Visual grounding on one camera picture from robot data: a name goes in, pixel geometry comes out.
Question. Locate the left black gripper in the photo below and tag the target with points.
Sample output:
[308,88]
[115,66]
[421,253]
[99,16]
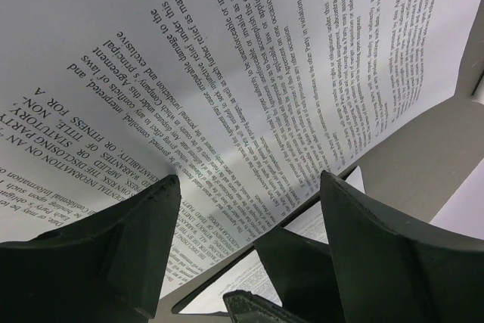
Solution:
[244,306]

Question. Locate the printed paper sheet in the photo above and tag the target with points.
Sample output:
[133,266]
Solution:
[246,101]
[462,213]

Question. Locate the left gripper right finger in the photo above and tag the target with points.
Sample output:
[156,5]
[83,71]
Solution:
[377,265]

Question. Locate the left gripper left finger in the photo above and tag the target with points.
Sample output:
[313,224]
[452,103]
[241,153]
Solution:
[108,267]

